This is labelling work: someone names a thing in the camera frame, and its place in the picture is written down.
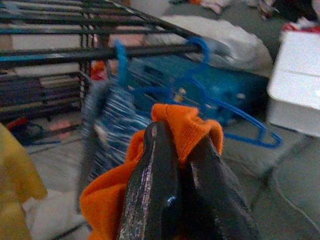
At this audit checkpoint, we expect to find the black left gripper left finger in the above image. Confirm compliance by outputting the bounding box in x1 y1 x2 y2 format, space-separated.
117 121 180 240

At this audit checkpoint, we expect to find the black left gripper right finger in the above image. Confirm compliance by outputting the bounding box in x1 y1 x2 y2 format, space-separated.
179 136 261 240

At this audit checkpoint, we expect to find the orange garment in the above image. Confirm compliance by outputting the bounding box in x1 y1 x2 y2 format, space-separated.
79 103 224 240

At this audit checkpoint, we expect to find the grey green leather sofa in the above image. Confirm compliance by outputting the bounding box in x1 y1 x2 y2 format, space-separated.
162 0 320 240

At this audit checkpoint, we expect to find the blue checkered shirt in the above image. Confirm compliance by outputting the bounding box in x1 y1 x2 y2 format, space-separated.
76 79 153 213

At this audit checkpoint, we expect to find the blue hard suitcase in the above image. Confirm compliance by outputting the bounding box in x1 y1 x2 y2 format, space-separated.
124 56 270 126

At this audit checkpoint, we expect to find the yellow shirt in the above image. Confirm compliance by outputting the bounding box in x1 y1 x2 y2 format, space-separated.
0 122 48 240

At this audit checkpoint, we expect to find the white drawer box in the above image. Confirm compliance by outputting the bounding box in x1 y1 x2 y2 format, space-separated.
266 31 320 138

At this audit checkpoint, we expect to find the black metal drying rack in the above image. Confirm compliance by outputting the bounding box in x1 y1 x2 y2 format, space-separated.
0 0 208 126

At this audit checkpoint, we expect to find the white grey pillow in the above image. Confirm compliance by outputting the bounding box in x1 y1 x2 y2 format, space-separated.
147 14 273 78

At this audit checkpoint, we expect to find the red cloth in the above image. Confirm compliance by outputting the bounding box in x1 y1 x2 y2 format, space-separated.
282 16 320 33

